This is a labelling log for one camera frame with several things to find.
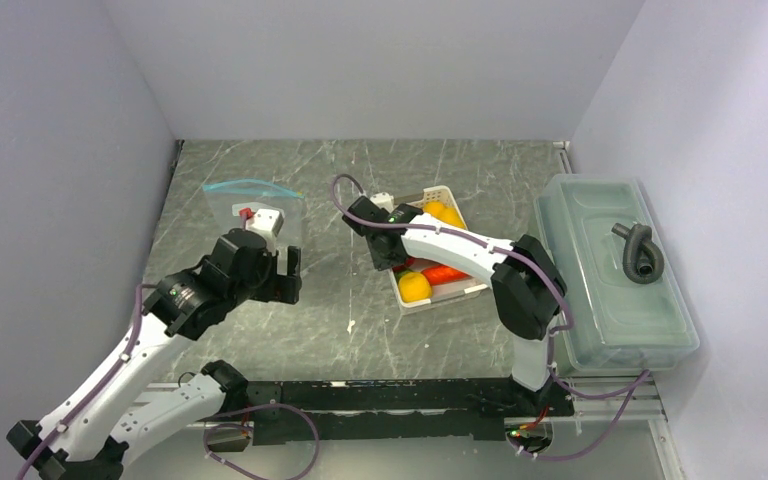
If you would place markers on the yellow fruit at back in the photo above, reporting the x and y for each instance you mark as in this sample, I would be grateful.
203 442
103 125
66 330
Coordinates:
434 208

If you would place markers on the clear zip top bag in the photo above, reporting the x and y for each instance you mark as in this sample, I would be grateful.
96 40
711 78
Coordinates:
225 198

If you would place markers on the yellow lemon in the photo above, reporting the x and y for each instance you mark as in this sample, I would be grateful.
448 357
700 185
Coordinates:
414 287

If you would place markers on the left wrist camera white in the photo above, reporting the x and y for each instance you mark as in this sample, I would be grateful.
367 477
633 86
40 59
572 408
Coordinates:
265 222

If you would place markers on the red bell pepper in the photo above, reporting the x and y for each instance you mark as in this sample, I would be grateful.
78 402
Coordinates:
403 267

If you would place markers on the white perforated plastic basket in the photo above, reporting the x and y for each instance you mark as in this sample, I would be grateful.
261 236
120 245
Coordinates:
442 294

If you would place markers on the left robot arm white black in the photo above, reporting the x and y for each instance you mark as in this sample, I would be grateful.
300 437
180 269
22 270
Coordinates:
94 434

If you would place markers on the yellow mango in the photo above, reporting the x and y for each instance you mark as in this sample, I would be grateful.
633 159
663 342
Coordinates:
451 217

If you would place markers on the clear plastic storage bin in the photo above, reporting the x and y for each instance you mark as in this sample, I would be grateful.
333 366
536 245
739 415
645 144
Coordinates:
629 314

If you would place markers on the orange carrot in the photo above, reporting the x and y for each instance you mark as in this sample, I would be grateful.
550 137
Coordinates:
442 274

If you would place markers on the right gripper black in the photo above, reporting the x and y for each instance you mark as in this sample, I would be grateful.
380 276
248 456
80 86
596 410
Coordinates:
381 262

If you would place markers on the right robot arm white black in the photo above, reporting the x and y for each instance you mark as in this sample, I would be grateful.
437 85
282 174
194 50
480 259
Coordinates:
527 288

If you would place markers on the green pepper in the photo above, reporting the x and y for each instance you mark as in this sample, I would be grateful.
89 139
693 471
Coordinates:
402 274

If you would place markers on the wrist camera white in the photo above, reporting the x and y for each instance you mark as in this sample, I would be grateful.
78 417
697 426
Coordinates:
383 200
265 222

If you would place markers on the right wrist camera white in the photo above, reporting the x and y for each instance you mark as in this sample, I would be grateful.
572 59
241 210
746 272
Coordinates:
383 200

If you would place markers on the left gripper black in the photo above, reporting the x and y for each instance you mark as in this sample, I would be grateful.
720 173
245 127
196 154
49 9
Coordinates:
281 287

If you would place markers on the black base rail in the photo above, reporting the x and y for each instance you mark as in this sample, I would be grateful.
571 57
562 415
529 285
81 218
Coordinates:
478 408

